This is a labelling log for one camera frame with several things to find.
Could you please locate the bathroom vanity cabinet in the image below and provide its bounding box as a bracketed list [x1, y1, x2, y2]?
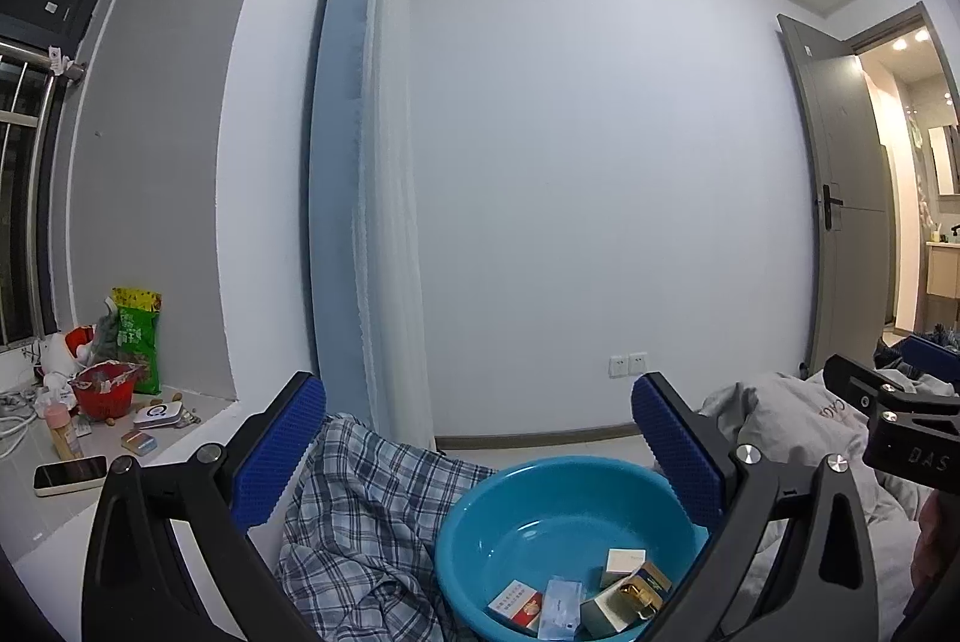
[923, 237, 960, 299]

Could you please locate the white smartphone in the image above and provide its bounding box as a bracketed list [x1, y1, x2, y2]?
[33, 454, 109, 499]

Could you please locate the metal window railing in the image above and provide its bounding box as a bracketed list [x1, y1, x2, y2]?
[0, 37, 89, 352]

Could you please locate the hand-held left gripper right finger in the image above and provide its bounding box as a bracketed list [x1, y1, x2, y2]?
[630, 370, 880, 642]

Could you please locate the red white cigarette box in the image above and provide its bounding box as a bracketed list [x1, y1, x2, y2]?
[487, 580, 543, 637]

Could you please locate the white oval tin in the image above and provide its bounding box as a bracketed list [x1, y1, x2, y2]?
[133, 403, 184, 430]

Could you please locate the green snack bag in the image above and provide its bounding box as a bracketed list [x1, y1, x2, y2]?
[110, 286, 163, 398]

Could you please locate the light blue packet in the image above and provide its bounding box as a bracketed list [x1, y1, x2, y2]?
[538, 577, 585, 640]

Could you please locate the person's right hand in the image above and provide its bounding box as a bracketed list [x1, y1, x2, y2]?
[909, 488, 960, 622]

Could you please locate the large cream printed box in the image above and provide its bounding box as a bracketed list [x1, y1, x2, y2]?
[600, 548, 648, 590]

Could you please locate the white cable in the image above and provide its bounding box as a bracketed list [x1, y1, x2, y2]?
[0, 387, 40, 461]

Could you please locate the grey duvet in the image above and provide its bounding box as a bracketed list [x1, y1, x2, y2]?
[696, 372, 932, 642]

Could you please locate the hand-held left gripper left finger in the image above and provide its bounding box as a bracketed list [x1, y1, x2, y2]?
[81, 370, 329, 642]

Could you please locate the red plastic basket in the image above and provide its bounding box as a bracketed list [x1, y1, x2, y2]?
[71, 362, 144, 422]

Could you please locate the plaid shirt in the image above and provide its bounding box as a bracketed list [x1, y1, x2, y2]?
[274, 413, 501, 642]

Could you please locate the grey door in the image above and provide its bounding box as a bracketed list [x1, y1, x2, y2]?
[776, 12, 899, 382]

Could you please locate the white sheer curtain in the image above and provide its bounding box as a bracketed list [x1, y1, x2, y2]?
[356, 0, 437, 453]

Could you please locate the bathroom mirror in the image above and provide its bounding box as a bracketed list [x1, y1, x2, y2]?
[928, 124, 960, 197]

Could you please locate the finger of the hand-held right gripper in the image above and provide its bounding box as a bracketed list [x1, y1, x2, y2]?
[821, 352, 960, 422]
[898, 333, 960, 382]

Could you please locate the white red plush toy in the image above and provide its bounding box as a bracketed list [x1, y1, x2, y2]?
[39, 325, 100, 389]

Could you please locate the pink bottle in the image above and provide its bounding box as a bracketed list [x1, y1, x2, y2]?
[45, 403, 84, 461]

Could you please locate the blue plastic basin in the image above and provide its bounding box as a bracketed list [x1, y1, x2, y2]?
[435, 456, 711, 642]

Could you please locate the blue grey curtain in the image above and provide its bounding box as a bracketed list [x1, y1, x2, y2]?
[307, 0, 406, 419]

